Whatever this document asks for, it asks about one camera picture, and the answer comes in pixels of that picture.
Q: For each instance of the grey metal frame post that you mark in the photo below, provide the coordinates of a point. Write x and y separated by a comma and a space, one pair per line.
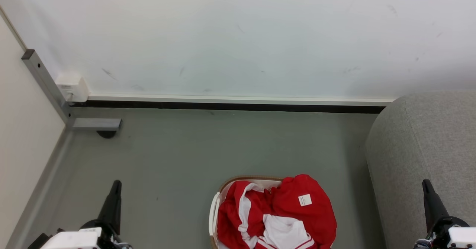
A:
44, 79

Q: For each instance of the white and black baseboard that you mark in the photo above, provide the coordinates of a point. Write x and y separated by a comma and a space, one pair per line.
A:
238, 104

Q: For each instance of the black round frame foot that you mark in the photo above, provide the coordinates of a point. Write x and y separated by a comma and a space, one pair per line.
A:
106, 134

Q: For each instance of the grey fabric sofa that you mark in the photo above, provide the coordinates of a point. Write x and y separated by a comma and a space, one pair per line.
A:
416, 137

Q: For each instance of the white laundry basket, brown rim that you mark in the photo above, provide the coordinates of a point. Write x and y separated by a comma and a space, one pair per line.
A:
213, 211

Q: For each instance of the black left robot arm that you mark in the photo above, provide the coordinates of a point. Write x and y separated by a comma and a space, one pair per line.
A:
38, 241

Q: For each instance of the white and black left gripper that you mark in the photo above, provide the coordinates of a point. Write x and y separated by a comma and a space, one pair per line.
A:
74, 240

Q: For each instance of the red and white jacket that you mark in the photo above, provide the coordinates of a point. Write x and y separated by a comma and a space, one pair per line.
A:
293, 189

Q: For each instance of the white paper label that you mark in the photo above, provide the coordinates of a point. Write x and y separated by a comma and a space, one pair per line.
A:
305, 200

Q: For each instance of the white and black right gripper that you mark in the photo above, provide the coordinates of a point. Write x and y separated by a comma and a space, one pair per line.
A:
459, 238

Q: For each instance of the white wall socket box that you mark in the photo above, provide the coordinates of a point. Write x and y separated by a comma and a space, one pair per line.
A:
72, 87

